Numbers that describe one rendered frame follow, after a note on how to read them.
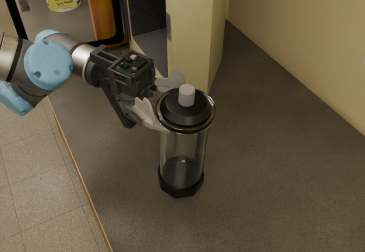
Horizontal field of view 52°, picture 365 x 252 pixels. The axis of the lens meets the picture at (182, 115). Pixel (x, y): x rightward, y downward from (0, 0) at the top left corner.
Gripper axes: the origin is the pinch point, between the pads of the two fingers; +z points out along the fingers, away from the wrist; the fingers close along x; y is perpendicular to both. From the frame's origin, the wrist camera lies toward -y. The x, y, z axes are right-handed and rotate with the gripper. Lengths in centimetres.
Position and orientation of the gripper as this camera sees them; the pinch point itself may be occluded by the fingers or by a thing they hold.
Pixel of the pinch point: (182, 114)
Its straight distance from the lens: 68.9
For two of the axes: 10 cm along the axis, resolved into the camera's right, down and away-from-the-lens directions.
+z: 8.4, 3.9, -3.7
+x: 5.4, -5.9, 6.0
